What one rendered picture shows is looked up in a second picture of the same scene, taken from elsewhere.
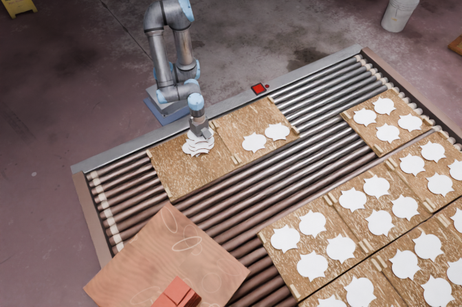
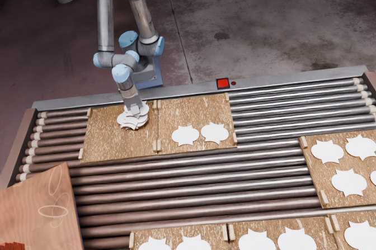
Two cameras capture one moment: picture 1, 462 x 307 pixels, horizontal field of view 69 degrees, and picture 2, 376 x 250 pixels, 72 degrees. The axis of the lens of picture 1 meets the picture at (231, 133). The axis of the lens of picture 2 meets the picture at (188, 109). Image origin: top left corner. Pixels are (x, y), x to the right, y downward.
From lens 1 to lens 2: 84 cm
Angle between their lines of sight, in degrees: 19
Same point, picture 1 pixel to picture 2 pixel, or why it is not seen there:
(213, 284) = not seen: outside the picture
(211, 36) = (239, 32)
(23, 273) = not seen: hidden behind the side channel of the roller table
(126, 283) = not seen: outside the picture
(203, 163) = (127, 137)
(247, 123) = (191, 114)
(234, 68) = (245, 64)
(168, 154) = (105, 118)
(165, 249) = (33, 207)
